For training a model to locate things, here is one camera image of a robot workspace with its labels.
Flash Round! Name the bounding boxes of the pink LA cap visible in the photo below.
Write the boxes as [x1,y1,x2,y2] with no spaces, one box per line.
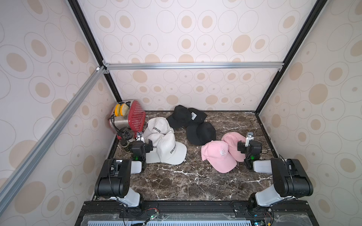
[221,132,246,162]

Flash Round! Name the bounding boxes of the pink cap front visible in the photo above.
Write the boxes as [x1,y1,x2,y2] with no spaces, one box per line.
[201,141,237,173]

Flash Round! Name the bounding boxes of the black cap plain front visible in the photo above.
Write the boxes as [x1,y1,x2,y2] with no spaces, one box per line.
[186,122,216,146]

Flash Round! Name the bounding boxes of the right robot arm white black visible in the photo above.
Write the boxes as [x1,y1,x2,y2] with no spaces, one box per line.
[237,140,314,211]

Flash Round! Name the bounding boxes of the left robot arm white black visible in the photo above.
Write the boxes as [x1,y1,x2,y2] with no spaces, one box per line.
[94,139,153,210]

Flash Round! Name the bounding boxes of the small dark bottle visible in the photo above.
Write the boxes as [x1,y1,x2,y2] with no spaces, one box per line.
[119,139,131,152]

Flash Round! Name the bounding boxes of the clear bottle black cap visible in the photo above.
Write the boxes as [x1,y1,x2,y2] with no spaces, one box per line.
[119,127,136,141]

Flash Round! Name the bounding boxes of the white cap back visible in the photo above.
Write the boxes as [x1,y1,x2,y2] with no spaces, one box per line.
[143,117,174,140]

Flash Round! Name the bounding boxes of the white Colorado cap front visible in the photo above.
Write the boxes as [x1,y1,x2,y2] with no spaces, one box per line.
[145,132,187,165]

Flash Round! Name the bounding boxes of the metal rack container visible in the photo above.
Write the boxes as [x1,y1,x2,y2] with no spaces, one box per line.
[108,101,131,134]

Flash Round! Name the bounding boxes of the yellow sponge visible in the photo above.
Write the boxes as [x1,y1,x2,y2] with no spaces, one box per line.
[114,103,130,117]

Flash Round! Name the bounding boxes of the black cap back left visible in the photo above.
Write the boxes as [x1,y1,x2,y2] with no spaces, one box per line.
[166,105,191,129]

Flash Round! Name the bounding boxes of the black cap with white label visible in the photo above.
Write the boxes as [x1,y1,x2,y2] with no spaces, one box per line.
[188,108,207,125]

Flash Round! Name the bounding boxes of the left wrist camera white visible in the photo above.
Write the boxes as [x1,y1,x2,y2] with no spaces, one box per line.
[136,132,144,142]

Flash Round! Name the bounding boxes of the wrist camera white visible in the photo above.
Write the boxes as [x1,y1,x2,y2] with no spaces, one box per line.
[136,132,144,142]
[245,132,254,147]

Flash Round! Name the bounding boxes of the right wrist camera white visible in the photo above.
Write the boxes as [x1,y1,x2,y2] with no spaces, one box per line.
[245,132,254,147]

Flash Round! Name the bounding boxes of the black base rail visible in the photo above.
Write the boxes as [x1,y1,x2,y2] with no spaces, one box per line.
[75,200,318,226]

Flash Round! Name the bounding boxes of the horizontal aluminium rail back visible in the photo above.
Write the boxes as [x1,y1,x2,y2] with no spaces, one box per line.
[105,62,284,71]

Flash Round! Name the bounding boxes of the aluminium rail left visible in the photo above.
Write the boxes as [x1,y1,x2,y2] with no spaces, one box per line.
[1,66,106,214]

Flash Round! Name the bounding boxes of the black frame post left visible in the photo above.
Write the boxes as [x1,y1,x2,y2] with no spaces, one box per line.
[67,0,122,102]

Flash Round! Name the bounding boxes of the black frame post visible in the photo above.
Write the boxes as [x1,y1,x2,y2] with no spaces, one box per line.
[255,0,328,115]
[67,0,122,102]

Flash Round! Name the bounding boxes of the black frame post right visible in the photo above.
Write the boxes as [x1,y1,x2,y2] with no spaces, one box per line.
[255,0,328,115]

